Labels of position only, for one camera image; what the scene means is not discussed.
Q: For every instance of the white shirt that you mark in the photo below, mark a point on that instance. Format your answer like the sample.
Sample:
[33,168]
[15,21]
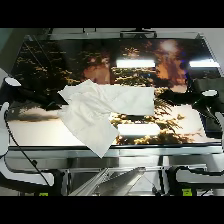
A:
[96,106]

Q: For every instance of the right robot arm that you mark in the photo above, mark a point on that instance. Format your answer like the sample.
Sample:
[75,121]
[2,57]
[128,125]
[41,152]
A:
[186,96]

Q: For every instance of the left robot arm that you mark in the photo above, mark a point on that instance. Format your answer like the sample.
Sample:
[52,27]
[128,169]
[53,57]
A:
[30,95]

